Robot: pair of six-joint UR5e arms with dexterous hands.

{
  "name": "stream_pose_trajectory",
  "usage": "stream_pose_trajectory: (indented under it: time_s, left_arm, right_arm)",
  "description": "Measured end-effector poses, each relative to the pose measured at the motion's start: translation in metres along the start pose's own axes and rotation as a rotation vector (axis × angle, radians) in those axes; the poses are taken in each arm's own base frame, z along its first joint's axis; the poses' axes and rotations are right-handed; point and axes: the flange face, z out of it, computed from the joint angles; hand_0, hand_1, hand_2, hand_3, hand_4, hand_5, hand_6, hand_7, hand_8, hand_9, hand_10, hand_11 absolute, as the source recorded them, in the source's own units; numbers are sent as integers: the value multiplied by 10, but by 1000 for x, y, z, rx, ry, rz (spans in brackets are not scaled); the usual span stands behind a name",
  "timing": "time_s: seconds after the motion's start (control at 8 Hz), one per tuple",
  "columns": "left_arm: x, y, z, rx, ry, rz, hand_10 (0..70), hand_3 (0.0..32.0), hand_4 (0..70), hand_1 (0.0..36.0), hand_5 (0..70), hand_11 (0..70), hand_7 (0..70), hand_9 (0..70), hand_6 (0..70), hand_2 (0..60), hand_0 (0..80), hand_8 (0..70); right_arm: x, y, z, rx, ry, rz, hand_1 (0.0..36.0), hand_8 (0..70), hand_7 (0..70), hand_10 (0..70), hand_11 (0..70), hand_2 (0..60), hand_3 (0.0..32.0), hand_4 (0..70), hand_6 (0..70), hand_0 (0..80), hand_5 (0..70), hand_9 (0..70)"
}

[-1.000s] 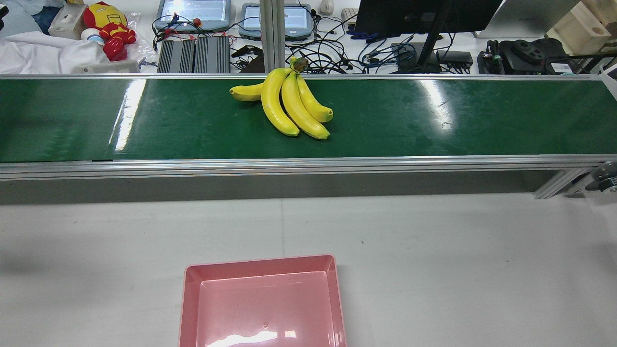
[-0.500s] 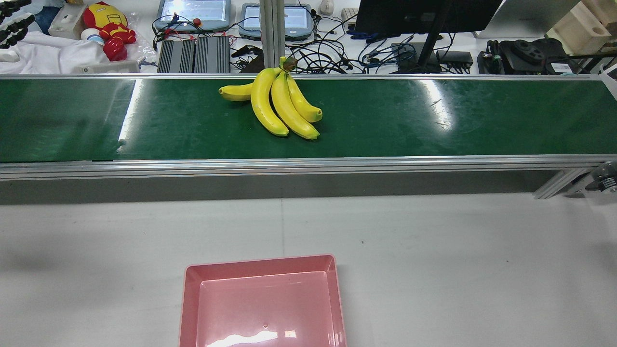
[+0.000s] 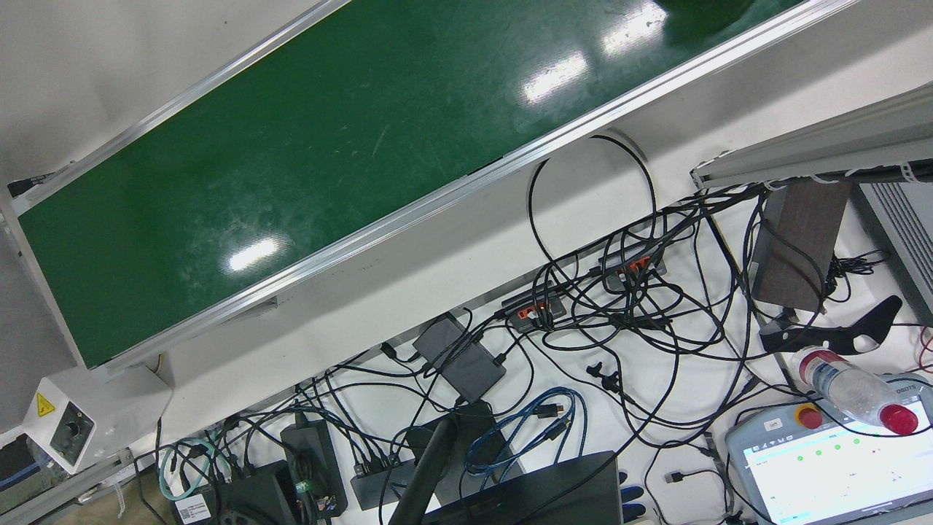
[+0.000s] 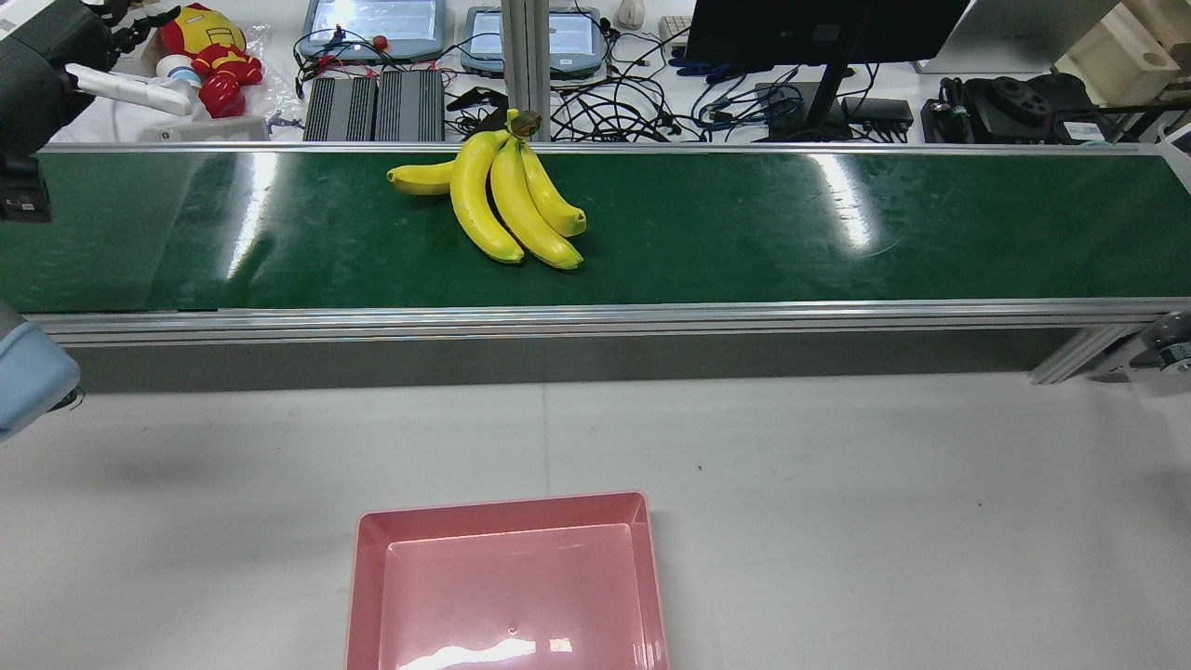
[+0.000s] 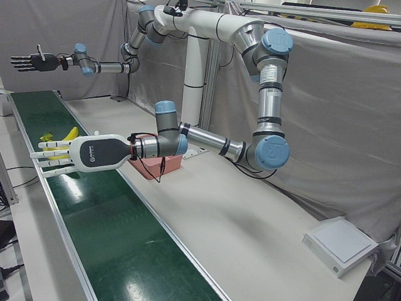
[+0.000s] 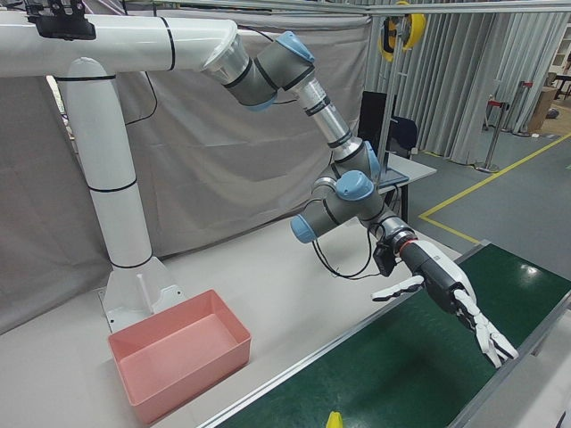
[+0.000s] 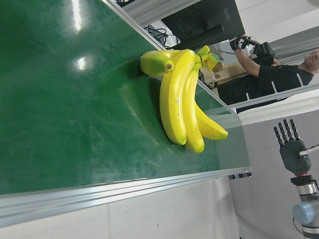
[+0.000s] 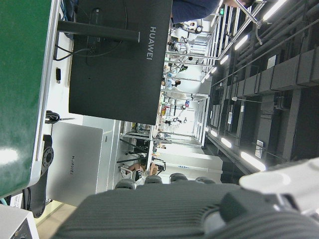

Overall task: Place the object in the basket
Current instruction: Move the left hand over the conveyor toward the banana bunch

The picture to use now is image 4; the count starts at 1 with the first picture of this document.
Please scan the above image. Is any yellow banana bunch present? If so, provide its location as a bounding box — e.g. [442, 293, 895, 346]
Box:
[386, 109, 589, 272]

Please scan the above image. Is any light wooden box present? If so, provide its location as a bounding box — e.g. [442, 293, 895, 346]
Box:
[1054, 0, 1191, 108]

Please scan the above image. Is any tangle of black cables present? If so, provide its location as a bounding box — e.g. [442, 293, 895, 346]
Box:
[447, 28, 810, 145]

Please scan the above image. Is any grey vented device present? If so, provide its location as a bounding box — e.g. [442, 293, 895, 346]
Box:
[374, 69, 447, 143]
[303, 73, 377, 143]

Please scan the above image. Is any grey caster wheel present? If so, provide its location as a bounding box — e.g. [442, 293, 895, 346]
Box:
[1129, 312, 1191, 375]

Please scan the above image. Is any black curved bracket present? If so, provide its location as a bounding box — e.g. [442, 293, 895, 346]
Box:
[445, 86, 510, 114]

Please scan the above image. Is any grey teach pendant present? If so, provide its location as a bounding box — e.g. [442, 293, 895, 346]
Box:
[461, 5, 612, 81]
[296, 0, 448, 64]

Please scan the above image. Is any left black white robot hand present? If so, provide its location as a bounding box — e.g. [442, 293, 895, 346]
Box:
[65, 0, 192, 117]

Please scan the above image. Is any black computer monitor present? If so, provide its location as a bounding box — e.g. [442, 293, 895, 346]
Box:
[682, 0, 971, 68]

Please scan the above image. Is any aluminium profile post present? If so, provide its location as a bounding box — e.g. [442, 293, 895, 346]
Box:
[501, 0, 554, 120]

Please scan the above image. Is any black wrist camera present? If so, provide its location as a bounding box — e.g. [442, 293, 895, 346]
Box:
[0, 154, 52, 224]

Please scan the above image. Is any light grey flat panel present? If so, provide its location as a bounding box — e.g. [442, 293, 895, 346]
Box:
[912, 0, 1122, 75]

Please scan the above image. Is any black monitor stand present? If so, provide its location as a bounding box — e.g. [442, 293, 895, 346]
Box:
[752, 51, 857, 142]

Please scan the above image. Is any green conveyor belt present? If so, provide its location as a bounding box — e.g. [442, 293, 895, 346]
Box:
[0, 140, 1191, 384]

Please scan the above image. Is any red yellow plush toy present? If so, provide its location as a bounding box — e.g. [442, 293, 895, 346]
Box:
[156, 3, 265, 120]

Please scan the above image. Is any black device white label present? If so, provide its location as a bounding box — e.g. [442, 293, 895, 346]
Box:
[919, 73, 1122, 145]

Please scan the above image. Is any pink plastic basket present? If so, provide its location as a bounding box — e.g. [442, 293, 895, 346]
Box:
[344, 490, 671, 670]

